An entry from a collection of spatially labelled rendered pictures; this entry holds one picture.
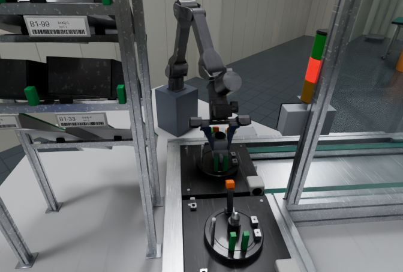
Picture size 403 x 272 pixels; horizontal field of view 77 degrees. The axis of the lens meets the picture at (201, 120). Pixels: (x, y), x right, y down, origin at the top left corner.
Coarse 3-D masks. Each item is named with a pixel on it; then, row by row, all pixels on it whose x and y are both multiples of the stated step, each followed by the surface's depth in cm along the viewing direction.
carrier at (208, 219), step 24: (192, 216) 65; (216, 216) 63; (240, 216) 63; (264, 216) 66; (192, 240) 59; (216, 240) 57; (240, 240) 57; (264, 240) 60; (192, 264) 54; (216, 264) 55; (240, 264) 55; (264, 264) 55; (288, 264) 53
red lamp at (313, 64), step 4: (312, 60) 54; (316, 60) 53; (308, 64) 55; (312, 64) 54; (316, 64) 53; (308, 68) 55; (312, 68) 54; (316, 68) 53; (308, 72) 55; (312, 72) 54; (316, 72) 54; (308, 76) 55; (312, 76) 55; (308, 80) 56; (312, 80) 55
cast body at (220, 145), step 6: (216, 132) 77; (222, 132) 77; (216, 138) 75; (222, 138) 75; (216, 144) 75; (222, 144) 75; (216, 150) 75; (222, 150) 76; (222, 156) 75; (222, 162) 75
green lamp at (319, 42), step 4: (316, 36) 52; (320, 36) 51; (324, 36) 50; (316, 40) 52; (320, 40) 51; (324, 40) 50; (316, 44) 52; (320, 44) 51; (312, 48) 53; (316, 48) 52; (320, 48) 51; (312, 52) 53; (316, 52) 52; (320, 52) 52; (312, 56) 53; (316, 56) 53; (320, 56) 52
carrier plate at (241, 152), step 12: (240, 144) 93; (192, 156) 86; (240, 156) 87; (192, 168) 81; (240, 168) 81; (252, 168) 82; (192, 180) 76; (204, 180) 76; (240, 180) 77; (192, 192) 72; (204, 192) 72; (216, 192) 72; (240, 192) 73
